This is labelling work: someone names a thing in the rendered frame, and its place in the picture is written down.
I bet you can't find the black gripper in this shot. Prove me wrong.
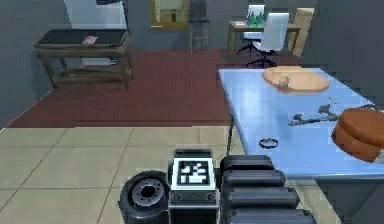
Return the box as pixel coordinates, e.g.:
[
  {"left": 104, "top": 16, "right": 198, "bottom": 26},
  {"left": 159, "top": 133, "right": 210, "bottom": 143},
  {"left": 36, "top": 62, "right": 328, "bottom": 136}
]
[{"left": 118, "top": 170, "right": 172, "bottom": 224}]

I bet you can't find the light blue table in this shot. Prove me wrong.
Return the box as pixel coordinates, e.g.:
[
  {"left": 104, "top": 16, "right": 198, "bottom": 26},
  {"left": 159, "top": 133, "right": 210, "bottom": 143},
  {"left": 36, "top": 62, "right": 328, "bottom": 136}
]
[{"left": 218, "top": 67, "right": 384, "bottom": 224}]

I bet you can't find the dark wooden side table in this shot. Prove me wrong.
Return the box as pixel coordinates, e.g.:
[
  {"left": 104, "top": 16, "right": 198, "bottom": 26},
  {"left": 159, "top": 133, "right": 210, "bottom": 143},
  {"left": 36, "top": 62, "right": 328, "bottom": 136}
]
[{"left": 33, "top": 28, "right": 134, "bottom": 90}]

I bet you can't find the pink small card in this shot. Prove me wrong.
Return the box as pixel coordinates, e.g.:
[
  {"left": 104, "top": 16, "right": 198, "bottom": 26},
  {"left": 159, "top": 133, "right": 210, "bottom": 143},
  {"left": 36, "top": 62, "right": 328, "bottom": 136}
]
[{"left": 81, "top": 35, "right": 99, "bottom": 45}]

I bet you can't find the dark wooden chair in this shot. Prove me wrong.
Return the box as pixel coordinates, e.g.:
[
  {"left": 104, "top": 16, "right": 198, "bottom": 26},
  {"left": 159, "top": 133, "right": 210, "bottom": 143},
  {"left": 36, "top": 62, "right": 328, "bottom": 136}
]
[{"left": 189, "top": 0, "right": 211, "bottom": 54}]

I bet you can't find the gold framed mirror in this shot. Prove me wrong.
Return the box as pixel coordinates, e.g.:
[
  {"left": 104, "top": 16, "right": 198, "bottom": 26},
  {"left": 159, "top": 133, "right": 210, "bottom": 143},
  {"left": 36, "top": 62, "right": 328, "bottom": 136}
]
[{"left": 150, "top": 0, "right": 189, "bottom": 30}]

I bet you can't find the white box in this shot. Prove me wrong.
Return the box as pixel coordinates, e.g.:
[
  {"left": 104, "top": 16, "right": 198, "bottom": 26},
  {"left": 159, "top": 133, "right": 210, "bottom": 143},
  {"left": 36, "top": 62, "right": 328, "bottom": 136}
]
[{"left": 63, "top": 0, "right": 129, "bottom": 66}]

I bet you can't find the brown wooden desk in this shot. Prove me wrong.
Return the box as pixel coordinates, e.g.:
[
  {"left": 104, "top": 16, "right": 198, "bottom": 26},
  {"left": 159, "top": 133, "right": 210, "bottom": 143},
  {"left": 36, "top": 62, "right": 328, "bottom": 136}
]
[{"left": 226, "top": 20, "right": 302, "bottom": 58}]

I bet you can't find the tan round flat bread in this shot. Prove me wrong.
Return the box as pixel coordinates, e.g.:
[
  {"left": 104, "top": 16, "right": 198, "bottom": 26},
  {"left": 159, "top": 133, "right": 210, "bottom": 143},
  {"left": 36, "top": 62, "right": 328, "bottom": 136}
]
[{"left": 262, "top": 65, "right": 331, "bottom": 95}]

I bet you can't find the white office chair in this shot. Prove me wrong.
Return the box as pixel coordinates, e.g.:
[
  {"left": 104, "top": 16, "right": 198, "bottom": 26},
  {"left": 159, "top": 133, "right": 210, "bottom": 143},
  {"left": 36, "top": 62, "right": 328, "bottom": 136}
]
[
  {"left": 237, "top": 4, "right": 267, "bottom": 56},
  {"left": 245, "top": 12, "right": 290, "bottom": 69}
]

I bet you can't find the brown round loaf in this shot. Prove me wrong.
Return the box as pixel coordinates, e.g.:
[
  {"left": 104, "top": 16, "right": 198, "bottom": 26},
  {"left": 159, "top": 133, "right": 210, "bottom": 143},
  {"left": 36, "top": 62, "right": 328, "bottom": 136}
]
[{"left": 331, "top": 107, "right": 384, "bottom": 164}]

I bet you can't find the tan wooden board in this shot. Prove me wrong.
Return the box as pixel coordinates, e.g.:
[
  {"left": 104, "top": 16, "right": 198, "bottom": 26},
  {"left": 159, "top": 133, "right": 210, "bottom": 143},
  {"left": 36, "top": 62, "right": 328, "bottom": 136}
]
[{"left": 289, "top": 7, "right": 315, "bottom": 58}]

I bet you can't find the black ring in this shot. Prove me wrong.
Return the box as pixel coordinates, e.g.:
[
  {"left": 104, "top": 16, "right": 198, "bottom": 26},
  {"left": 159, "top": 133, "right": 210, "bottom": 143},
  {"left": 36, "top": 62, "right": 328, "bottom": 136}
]
[{"left": 258, "top": 137, "right": 279, "bottom": 150}]

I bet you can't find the grey key chain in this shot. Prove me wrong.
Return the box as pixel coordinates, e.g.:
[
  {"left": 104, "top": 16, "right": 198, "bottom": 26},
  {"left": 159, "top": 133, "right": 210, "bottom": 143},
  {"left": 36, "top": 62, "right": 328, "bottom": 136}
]
[{"left": 287, "top": 103, "right": 341, "bottom": 128}]

